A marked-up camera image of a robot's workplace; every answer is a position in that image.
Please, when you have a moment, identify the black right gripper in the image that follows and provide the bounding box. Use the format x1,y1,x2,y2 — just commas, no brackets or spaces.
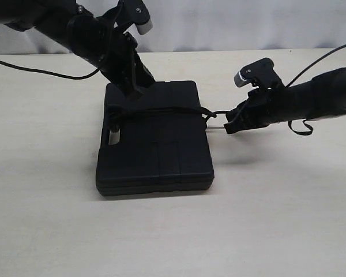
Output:
224,89,277,134

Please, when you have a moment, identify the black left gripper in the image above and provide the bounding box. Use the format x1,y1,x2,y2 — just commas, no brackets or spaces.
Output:
100,32,155,100

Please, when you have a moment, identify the black cord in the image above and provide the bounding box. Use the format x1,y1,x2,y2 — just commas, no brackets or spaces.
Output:
106,105,234,133

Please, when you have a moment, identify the black plastic case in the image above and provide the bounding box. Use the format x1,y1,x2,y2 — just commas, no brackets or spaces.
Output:
96,81,215,196

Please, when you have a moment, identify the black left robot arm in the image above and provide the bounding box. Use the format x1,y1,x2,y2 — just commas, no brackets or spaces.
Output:
0,1,155,99

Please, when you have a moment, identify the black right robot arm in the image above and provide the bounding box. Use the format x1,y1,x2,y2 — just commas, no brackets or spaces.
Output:
224,68,346,134

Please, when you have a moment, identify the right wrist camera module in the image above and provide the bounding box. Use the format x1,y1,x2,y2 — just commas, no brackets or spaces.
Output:
234,58,284,89

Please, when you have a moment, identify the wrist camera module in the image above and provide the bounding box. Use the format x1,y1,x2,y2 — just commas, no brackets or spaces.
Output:
116,0,153,35
234,58,284,89

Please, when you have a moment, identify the black right arm cable loop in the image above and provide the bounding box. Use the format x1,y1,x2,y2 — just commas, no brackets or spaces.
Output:
287,118,314,137

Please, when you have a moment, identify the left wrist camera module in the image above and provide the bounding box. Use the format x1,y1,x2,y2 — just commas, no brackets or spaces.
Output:
116,0,153,35

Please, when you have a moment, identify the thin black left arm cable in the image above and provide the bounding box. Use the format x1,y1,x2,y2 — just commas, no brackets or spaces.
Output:
0,56,100,80

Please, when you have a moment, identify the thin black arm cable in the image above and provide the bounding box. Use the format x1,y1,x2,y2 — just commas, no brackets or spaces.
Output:
0,56,100,80
285,40,346,87

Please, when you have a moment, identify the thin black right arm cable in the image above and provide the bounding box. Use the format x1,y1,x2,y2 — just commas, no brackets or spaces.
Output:
285,40,346,87

